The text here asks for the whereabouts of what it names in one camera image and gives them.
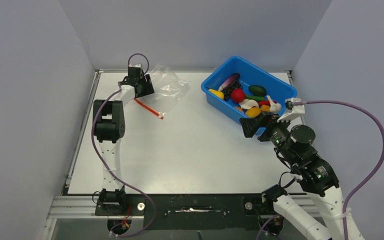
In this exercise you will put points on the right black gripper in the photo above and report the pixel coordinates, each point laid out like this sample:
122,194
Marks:
249,124

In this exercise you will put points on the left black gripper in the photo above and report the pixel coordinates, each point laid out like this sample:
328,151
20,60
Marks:
148,88

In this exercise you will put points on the clear zip top bag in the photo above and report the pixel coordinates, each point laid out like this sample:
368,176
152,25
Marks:
169,89

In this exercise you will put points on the red toy apple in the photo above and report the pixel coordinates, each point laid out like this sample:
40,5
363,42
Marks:
238,95

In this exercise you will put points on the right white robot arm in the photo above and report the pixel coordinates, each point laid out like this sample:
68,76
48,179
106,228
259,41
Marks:
315,176

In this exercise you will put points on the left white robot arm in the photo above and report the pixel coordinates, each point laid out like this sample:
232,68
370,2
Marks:
108,129

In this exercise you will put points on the orange toy fruit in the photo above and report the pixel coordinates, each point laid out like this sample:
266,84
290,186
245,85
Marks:
253,112

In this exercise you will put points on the orange fried toy piece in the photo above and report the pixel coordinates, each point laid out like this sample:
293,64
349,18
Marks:
265,108

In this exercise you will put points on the green toy cucumber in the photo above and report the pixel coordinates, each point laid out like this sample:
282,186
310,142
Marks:
255,98

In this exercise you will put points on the white toy garlic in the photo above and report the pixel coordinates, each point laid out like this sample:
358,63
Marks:
274,108

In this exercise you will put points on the green toy avocado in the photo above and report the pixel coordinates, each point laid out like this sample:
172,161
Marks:
257,90

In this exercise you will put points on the dark toy grapes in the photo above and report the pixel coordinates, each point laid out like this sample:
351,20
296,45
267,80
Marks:
227,91

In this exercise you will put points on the blue plastic bin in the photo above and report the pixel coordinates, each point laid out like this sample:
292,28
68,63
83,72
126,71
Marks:
249,75

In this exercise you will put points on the yellow toy pepper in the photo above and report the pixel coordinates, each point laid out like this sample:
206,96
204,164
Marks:
217,93

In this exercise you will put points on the purple toy eggplant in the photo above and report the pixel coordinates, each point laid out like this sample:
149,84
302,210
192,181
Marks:
229,80

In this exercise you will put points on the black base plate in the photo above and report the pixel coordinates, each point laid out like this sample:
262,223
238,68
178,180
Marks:
187,211

